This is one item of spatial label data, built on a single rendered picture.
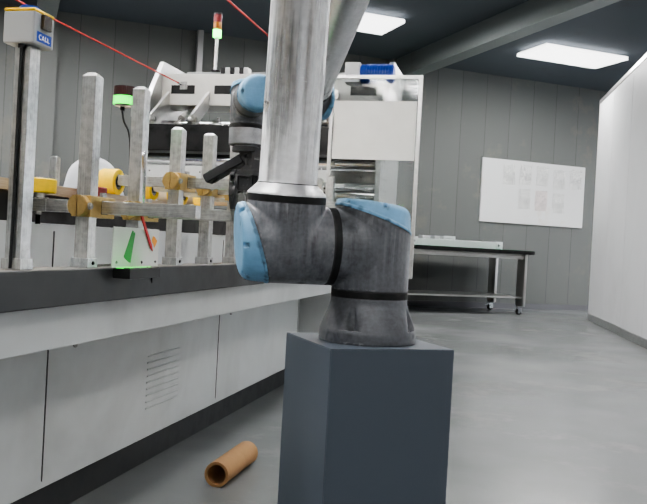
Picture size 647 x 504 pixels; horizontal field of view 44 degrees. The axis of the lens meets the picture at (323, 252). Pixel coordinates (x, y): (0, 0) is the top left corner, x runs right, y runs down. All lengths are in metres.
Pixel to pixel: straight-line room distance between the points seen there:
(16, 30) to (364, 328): 0.90
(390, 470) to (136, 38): 9.15
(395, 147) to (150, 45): 6.21
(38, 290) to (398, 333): 0.74
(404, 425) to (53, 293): 0.78
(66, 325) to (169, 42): 8.65
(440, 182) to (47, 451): 9.60
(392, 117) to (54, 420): 2.85
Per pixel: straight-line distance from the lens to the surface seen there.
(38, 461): 2.30
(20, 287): 1.69
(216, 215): 2.13
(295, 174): 1.48
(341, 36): 1.80
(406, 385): 1.51
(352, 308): 1.52
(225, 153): 4.93
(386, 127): 4.58
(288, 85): 1.49
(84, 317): 1.99
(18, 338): 1.78
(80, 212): 1.93
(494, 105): 12.05
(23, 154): 1.73
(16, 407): 2.17
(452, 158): 11.61
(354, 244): 1.50
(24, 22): 1.76
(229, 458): 2.71
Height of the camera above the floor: 0.78
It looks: 1 degrees down
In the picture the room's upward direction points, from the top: 3 degrees clockwise
